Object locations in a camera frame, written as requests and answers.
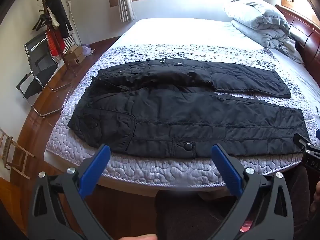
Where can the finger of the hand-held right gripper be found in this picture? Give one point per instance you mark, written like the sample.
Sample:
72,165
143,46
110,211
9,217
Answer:
301,140

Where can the light wooden folding chair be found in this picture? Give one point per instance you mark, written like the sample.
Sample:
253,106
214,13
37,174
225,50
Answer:
15,152

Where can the black chrome-framed chair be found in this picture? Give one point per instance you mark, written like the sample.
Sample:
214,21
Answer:
42,70

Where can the red-brown wooden headboard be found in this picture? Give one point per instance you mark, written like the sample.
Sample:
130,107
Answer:
308,35

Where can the white pole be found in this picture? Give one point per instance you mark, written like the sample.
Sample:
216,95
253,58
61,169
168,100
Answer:
73,20

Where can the grey quilted mattress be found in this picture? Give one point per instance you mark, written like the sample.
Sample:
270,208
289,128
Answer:
200,52

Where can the folded grey duvet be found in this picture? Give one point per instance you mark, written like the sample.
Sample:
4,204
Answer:
260,22

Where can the black hanging garment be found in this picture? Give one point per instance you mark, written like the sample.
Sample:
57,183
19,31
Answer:
58,15

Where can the red hanging garment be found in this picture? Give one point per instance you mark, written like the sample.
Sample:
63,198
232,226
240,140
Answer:
53,42

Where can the person's right hand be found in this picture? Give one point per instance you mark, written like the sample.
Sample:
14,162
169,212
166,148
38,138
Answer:
316,192

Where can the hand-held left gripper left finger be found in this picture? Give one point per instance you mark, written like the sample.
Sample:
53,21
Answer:
98,163

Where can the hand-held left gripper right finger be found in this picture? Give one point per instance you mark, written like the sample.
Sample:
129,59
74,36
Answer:
226,165

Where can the pale pleated curtain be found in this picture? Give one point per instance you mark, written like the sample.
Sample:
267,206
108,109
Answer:
125,5

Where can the pale plastic bag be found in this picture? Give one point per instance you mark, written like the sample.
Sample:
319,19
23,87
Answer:
88,50

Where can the person's left hand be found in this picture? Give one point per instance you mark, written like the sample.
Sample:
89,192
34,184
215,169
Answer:
137,237

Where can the black quilted pants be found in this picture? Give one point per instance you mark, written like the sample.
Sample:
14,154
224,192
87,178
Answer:
175,120

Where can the dark wooden coat rack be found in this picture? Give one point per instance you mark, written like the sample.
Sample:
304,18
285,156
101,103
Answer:
43,5

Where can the striped laundry basket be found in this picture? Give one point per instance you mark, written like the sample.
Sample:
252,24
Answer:
68,42

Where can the person's dark trousers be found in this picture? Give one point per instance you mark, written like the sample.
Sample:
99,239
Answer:
195,212

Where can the cardboard box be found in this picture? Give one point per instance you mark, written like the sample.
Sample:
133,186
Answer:
74,51
76,61

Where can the white bed sheet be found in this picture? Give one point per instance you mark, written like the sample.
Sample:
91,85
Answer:
187,31

